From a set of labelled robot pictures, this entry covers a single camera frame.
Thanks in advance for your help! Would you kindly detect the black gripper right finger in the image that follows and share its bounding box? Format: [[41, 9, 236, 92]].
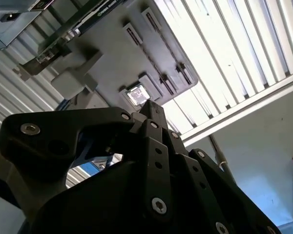
[[156, 104, 283, 234]]

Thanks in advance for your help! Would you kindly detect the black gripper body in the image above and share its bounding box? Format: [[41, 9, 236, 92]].
[[23, 159, 210, 234]]

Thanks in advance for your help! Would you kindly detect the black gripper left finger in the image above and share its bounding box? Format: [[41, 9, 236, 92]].
[[0, 100, 173, 218]]

